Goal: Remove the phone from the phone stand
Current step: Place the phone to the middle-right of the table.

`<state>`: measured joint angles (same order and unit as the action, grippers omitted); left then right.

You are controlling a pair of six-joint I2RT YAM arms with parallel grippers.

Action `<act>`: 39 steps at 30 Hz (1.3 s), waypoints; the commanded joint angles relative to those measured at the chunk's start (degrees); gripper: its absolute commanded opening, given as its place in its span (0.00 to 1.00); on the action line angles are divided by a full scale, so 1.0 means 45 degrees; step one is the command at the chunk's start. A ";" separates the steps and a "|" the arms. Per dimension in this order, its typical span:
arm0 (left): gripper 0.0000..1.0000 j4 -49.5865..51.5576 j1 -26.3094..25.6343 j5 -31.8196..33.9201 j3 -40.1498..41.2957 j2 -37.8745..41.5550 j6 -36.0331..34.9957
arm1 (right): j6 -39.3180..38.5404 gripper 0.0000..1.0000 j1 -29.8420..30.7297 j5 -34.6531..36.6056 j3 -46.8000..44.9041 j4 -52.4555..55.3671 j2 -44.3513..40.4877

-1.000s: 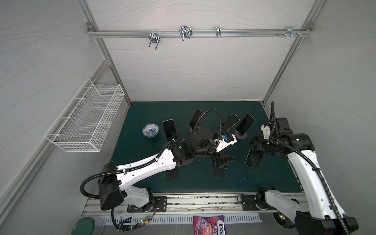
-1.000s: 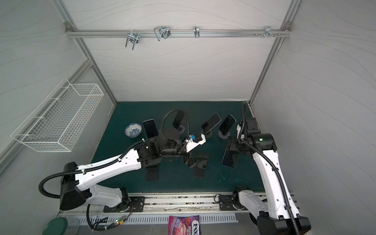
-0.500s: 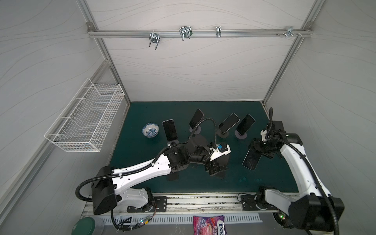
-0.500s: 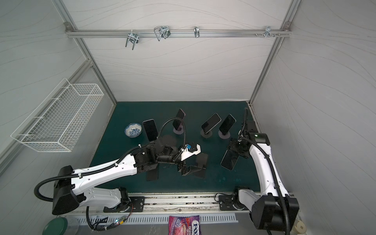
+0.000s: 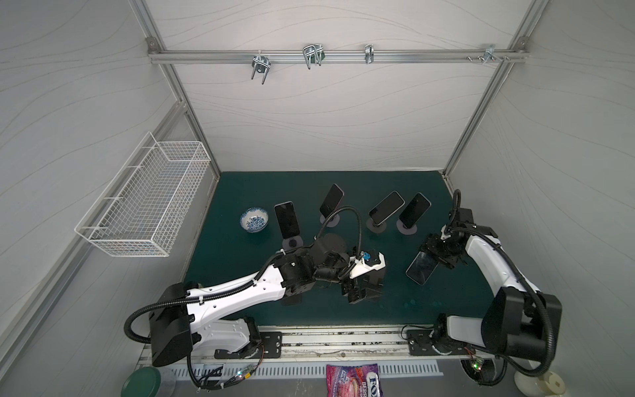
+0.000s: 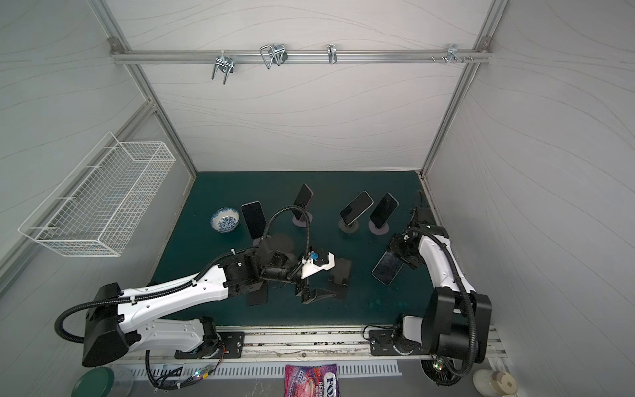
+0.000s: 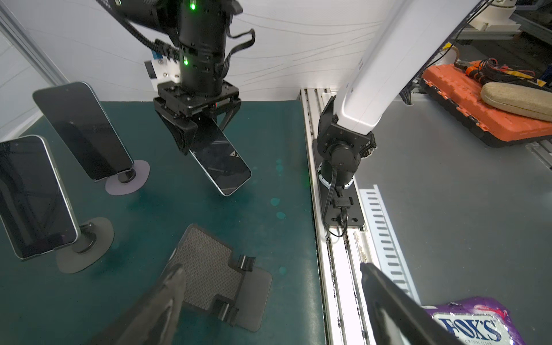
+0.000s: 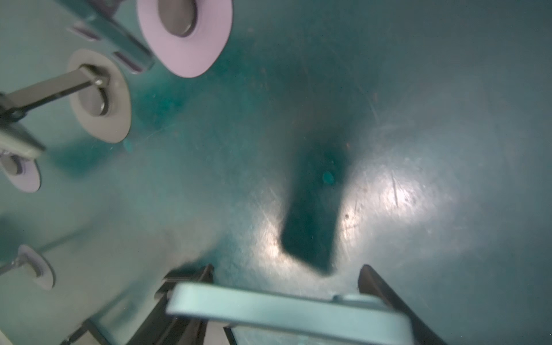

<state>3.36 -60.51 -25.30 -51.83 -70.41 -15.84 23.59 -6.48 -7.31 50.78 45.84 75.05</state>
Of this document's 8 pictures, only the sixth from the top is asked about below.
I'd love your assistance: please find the purple case phone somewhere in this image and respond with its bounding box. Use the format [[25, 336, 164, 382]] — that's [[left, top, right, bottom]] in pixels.
[[241, 201, 267, 240], [292, 184, 314, 218]]

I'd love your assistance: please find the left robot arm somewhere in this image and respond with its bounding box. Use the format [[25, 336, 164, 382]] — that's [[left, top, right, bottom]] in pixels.
[[54, 231, 352, 367]]

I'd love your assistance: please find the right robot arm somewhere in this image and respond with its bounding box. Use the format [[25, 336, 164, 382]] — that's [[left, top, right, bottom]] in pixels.
[[361, 191, 492, 386]]

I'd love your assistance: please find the black folding stand right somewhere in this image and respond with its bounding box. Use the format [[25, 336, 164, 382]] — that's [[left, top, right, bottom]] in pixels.
[[327, 257, 352, 301]]

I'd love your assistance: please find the purple round stand right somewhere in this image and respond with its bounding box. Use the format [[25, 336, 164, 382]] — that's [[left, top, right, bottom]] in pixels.
[[368, 220, 390, 236]]

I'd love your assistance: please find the purple round stand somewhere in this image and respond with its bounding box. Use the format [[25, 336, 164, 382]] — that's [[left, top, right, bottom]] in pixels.
[[368, 220, 390, 236], [292, 213, 313, 228]]

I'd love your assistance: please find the dark phone far right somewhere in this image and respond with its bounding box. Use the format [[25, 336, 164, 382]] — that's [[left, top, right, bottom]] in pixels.
[[370, 192, 399, 228]]

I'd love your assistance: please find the purple round stand centre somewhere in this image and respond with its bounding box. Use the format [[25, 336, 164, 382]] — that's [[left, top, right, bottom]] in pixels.
[[292, 213, 313, 228]]

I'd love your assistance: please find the grey round stand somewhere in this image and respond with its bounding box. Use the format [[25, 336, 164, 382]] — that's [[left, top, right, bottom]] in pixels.
[[338, 218, 359, 234]]

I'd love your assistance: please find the silver phone on grey stand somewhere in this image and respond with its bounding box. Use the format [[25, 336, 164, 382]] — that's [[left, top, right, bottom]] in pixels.
[[340, 190, 375, 224]]

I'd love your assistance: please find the blue white ceramic bowl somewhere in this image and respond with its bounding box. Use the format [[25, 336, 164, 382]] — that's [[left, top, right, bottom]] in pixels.
[[210, 207, 241, 233]]

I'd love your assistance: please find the pink candy bag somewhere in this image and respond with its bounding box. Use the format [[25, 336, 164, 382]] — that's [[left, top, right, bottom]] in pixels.
[[284, 364, 341, 397]]

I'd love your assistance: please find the white tape roll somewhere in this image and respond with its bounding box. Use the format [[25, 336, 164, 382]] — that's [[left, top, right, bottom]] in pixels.
[[472, 369, 519, 397]]

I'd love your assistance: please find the green lid container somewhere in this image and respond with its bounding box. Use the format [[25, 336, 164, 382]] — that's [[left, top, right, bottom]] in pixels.
[[71, 367, 115, 397]]

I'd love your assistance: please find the aluminium top crossbar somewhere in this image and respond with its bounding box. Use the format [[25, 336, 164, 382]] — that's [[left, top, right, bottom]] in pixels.
[[111, 42, 493, 67]]

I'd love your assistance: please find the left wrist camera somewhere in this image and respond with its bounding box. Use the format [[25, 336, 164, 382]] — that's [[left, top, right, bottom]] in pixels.
[[301, 251, 336, 280]]

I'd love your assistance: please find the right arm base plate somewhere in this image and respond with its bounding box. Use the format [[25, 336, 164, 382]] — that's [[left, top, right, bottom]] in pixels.
[[364, 329, 430, 357]]

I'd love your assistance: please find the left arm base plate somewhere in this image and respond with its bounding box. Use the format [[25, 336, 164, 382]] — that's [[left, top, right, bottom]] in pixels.
[[175, 332, 246, 360]]

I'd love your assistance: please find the white wire basket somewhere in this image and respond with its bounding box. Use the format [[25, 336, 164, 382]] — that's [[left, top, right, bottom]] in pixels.
[[18, 132, 175, 257]]

